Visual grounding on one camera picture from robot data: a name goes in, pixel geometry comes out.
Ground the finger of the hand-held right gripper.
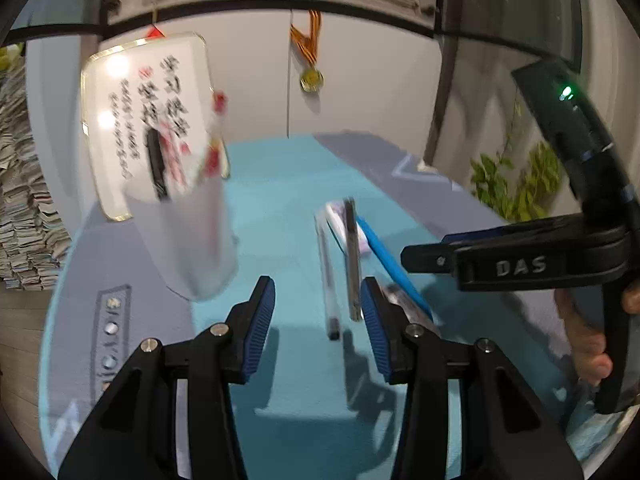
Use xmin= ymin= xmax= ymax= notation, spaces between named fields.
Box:
xmin=400 ymin=212 xmax=629 ymax=293

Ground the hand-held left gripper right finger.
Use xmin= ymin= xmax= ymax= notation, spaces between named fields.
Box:
xmin=360 ymin=276 xmax=584 ymax=480

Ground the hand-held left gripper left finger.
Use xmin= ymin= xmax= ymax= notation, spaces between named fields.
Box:
xmin=57 ymin=276 xmax=277 ymax=480

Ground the blue pen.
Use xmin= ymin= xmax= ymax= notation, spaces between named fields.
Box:
xmin=357 ymin=217 xmax=433 ymax=321

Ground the dark grey pen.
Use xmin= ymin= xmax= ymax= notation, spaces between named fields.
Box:
xmin=345 ymin=199 xmax=364 ymax=322

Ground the translucent white pen cup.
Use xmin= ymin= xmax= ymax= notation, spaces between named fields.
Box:
xmin=122 ymin=175 xmax=238 ymax=303

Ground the white eraser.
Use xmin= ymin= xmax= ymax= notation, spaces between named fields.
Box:
xmin=325 ymin=202 xmax=373 ymax=256

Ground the person's right hand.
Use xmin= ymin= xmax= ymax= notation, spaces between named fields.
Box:
xmin=555 ymin=280 xmax=640 ymax=387

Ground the green potted plant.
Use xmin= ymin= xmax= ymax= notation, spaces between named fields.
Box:
xmin=470 ymin=105 xmax=566 ymax=223

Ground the teal and grey printed tablecloth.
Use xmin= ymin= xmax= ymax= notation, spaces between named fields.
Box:
xmin=37 ymin=132 xmax=601 ymax=480

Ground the gold medal with striped ribbon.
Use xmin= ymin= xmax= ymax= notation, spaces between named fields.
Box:
xmin=290 ymin=10 xmax=325 ymax=93

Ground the tall stack of papers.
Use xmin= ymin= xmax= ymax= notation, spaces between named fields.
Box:
xmin=0 ymin=45 xmax=71 ymax=291

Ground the framed calligraphy sign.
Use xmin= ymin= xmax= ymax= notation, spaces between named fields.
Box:
xmin=80 ymin=32 xmax=231 ymax=223

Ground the grey bookshelf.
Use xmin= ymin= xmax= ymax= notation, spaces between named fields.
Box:
xmin=100 ymin=0 xmax=441 ymax=41

